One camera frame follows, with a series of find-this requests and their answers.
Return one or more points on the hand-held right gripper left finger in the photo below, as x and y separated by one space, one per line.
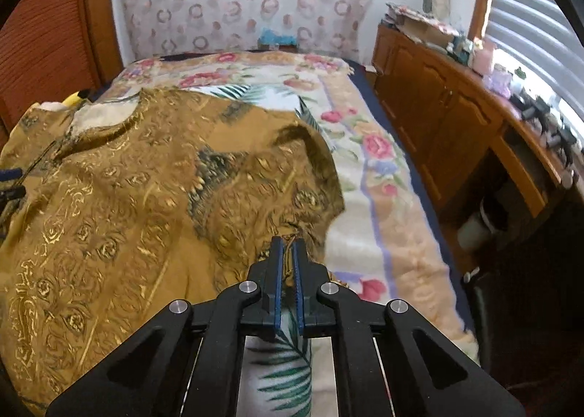
276 282

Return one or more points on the wooden cabinet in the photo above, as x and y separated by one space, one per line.
433 93

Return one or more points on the lilac container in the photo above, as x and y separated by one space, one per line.
499 82

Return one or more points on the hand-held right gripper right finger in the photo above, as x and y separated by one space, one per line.
299 282

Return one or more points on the white bin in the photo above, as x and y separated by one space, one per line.
472 230

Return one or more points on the yellow plush toy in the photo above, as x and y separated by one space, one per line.
73 100

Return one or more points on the golden patterned garment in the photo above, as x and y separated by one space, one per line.
137 216

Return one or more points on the blue cloth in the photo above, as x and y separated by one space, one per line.
273 38

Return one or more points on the floral blanket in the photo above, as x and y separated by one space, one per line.
365 216

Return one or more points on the pink bottle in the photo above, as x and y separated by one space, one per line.
483 56

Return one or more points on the black chair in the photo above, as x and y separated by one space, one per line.
511 330

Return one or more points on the palm leaf print sheet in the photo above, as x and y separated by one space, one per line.
278 376

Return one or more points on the wooden louvered wardrobe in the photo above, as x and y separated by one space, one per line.
45 34

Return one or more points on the beige pillow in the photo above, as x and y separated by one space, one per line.
96 118

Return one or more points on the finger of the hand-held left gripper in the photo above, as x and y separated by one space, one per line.
11 174
12 193

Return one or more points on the cardboard box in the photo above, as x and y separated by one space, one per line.
419 25

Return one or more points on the dark blue mattress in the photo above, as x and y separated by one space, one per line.
365 79

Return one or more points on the white window blinds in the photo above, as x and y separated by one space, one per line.
524 11

